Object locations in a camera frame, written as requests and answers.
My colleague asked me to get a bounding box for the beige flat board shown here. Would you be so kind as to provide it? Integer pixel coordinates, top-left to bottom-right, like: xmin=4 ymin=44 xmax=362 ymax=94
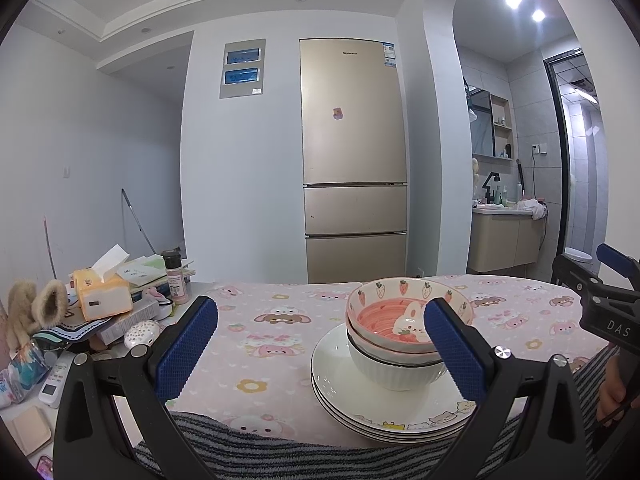
xmin=10 ymin=406 xmax=53 ymax=458

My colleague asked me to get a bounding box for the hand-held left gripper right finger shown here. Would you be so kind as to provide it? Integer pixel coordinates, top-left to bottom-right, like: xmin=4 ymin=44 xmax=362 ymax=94
xmin=424 ymin=297 xmax=588 ymax=480

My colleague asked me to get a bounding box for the wooden wall shelf niche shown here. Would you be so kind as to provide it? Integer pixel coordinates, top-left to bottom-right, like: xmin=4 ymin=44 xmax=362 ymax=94
xmin=490 ymin=94 xmax=514 ymax=160

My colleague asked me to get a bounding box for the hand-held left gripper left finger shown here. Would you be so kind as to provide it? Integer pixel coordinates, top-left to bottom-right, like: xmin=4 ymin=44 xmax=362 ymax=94
xmin=52 ymin=295 xmax=220 ymax=480

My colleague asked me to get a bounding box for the grey mop pole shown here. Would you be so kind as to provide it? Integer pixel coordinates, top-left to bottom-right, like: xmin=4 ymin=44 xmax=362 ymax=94
xmin=121 ymin=188 xmax=157 ymax=256

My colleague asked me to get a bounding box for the strawberry print ceramic bowl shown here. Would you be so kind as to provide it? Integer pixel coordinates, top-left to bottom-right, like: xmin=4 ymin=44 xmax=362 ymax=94
xmin=346 ymin=277 xmax=473 ymax=358

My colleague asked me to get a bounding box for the green white booklet stack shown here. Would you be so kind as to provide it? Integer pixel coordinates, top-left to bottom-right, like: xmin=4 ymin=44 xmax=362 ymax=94
xmin=116 ymin=255 xmax=168 ymax=286

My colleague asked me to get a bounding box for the white speckled oval device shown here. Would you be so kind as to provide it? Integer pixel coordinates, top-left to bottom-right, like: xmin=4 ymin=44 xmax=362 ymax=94
xmin=123 ymin=320 xmax=162 ymax=350

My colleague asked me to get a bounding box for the black bathroom faucet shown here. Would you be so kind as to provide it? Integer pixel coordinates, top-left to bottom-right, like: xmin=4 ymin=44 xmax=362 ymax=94
xmin=481 ymin=172 xmax=502 ymax=206

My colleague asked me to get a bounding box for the blue white tissue packet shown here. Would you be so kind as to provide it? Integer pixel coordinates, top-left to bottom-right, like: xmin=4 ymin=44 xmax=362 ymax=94
xmin=0 ymin=345 xmax=51 ymax=406

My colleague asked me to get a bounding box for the white crumpled cloth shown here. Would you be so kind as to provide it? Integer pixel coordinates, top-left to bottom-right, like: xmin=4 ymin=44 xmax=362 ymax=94
xmin=517 ymin=199 xmax=547 ymax=221

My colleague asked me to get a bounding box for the pink white cartoon case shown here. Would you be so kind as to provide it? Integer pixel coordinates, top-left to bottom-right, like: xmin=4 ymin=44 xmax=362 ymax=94
xmin=141 ymin=286 xmax=175 ymax=322

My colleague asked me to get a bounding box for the white black-rimmed bowl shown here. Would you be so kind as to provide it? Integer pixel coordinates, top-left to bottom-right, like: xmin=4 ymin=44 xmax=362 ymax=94
xmin=347 ymin=330 xmax=448 ymax=392

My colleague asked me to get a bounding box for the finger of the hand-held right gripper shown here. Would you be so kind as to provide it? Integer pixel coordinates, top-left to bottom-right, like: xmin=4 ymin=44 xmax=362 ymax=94
xmin=596 ymin=243 xmax=640 ymax=291
xmin=551 ymin=254 xmax=608 ymax=306

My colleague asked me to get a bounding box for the pink cartoon printed tablecloth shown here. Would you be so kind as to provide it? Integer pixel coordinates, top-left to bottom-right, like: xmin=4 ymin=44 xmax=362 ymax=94
xmin=167 ymin=275 xmax=621 ymax=448

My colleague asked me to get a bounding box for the person's right hand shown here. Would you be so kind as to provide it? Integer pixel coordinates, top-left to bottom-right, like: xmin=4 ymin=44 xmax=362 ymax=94
xmin=597 ymin=355 xmax=640 ymax=428

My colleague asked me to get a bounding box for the pink spice jar black lid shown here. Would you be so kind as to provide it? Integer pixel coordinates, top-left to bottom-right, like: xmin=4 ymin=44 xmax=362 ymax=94
xmin=161 ymin=249 xmax=191 ymax=306

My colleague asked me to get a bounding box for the yellow tissue box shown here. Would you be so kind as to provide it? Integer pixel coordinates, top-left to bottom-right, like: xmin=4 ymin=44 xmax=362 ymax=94
xmin=70 ymin=244 xmax=135 ymax=322

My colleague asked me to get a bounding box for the black door frame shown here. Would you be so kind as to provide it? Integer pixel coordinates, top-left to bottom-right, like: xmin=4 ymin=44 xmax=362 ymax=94
xmin=544 ymin=47 xmax=583 ymax=256

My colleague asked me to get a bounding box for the white remote control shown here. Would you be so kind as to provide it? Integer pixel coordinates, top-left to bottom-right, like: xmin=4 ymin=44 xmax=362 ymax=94
xmin=39 ymin=350 xmax=76 ymax=407

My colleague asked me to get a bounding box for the dark blue patterned cloth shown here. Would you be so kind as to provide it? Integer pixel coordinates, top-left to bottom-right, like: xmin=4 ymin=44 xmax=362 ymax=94
xmin=37 ymin=317 xmax=121 ymax=345

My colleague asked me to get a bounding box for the bathroom mirror cabinet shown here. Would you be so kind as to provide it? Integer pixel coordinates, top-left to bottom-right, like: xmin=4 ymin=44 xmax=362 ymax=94
xmin=470 ymin=89 xmax=496 ymax=157

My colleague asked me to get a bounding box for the beige plush toy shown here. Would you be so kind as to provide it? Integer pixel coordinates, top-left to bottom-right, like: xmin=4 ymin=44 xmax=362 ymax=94
xmin=5 ymin=280 xmax=68 ymax=356

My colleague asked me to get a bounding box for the gold three-door refrigerator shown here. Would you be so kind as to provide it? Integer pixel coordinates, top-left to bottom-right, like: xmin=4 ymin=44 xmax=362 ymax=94
xmin=299 ymin=37 xmax=408 ymax=285

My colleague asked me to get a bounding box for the white carton box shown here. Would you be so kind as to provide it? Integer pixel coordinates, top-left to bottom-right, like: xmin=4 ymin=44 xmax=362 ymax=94
xmin=95 ymin=300 xmax=161 ymax=347

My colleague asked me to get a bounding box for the grey wall electrical panel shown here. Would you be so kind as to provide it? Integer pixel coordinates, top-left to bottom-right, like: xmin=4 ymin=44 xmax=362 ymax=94
xmin=218 ymin=38 xmax=267 ymax=100

